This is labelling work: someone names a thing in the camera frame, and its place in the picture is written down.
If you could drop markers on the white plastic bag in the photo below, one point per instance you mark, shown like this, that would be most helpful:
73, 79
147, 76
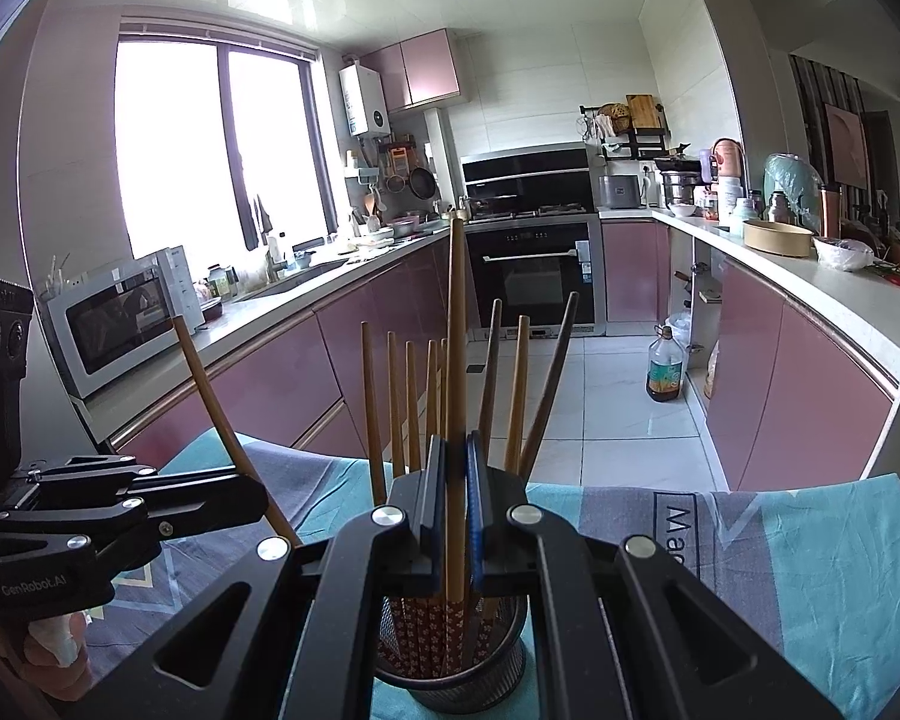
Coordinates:
843, 254

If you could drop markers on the steel rice cooker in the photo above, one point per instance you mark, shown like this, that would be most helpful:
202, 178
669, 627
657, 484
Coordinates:
678, 187

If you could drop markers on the black range hood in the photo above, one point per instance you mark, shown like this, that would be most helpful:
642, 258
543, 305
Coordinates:
529, 181

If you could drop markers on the white water heater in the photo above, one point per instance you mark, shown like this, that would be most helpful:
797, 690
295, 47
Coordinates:
364, 102

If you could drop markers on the dark brown wooden chopstick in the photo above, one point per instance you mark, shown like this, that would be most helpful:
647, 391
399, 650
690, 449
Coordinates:
488, 396

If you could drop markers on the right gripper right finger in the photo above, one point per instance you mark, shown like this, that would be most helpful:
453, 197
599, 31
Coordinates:
494, 551

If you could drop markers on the pink lower cabinets left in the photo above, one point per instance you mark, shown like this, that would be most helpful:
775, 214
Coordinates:
287, 370

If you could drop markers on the black frying pan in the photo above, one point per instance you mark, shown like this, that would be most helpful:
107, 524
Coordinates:
421, 182

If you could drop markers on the black mesh pen holder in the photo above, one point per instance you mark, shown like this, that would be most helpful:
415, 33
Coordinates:
456, 659

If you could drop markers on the white microwave oven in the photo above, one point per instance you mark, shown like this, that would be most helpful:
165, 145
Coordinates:
118, 318

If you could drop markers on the teal grey tablecloth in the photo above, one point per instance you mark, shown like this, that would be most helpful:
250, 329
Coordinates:
816, 571

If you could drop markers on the pink thermos jug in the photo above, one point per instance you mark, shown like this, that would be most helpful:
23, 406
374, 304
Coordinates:
728, 159

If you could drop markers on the silver toaster box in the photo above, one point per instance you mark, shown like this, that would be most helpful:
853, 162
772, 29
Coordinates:
617, 192

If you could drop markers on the teal covered appliance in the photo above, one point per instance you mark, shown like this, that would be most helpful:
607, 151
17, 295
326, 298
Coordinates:
800, 183

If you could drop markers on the black wall rack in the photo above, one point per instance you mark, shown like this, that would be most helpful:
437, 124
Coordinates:
634, 130

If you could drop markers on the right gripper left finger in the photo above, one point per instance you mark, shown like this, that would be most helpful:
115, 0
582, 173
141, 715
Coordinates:
421, 496

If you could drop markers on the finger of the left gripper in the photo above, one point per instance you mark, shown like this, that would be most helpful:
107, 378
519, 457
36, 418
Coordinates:
109, 470
171, 506

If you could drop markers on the window with dark frame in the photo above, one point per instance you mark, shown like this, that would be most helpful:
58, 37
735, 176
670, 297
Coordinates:
222, 141

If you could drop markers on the pink wall cabinet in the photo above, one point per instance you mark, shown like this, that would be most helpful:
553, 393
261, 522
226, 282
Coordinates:
421, 71

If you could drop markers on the plastic oil bottle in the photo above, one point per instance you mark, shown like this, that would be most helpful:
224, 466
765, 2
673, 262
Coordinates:
666, 366

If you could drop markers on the round bamboo steamer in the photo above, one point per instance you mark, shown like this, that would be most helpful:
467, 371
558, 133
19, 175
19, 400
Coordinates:
782, 239

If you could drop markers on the black built-in oven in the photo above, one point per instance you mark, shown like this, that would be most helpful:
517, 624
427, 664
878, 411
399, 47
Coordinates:
533, 265

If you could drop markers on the left hand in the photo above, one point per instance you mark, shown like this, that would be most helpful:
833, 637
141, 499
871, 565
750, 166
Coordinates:
55, 658

